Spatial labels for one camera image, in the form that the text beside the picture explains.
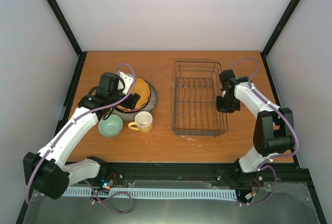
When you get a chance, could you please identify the pink scalloped plate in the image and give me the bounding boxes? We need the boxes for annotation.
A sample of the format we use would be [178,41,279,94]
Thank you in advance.
[116,99,150,113]

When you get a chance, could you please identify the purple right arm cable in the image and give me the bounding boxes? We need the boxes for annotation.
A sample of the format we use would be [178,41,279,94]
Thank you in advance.
[229,57,300,206]

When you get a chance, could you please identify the pale green ceramic bowl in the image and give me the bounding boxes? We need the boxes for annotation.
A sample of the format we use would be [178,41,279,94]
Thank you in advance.
[98,115,123,137]

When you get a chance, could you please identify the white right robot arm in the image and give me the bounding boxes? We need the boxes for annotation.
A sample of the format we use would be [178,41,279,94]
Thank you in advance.
[216,69,298,181]

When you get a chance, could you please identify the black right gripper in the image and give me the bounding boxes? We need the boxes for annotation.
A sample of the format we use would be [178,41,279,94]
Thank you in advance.
[216,94,240,113]

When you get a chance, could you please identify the black right frame post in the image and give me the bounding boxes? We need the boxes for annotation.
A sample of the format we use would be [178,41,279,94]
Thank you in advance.
[261,0,301,59]

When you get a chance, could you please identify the black left frame post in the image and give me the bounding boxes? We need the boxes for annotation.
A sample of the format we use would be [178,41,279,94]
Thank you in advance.
[46,0,84,56]

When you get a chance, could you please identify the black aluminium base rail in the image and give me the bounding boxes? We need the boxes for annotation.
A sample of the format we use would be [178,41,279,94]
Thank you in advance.
[33,161,312,186]

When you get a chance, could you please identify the yellow polka dot plate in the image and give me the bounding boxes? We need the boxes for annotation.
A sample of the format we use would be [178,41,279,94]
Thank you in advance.
[132,78,150,108]

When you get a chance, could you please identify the light blue slotted cable duct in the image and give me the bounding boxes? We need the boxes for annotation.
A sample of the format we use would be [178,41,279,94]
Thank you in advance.
[62,187,238,200]

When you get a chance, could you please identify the green wire dish rack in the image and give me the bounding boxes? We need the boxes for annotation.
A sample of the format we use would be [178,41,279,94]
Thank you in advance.
[171,60,228,136]

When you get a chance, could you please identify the yellow ceramic mug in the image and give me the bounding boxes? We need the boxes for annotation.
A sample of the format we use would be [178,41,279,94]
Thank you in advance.
[128,111,153,133]

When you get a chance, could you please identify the dark speckled stone plate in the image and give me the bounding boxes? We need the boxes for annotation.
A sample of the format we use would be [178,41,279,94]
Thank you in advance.
[113,80,158,122]

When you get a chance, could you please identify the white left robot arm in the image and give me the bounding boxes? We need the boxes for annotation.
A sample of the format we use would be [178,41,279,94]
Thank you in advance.
[23,71,136,200]

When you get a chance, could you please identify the black frame post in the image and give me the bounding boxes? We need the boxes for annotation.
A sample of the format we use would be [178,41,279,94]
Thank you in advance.
[261,0,301,59]
[46,0,84,56]

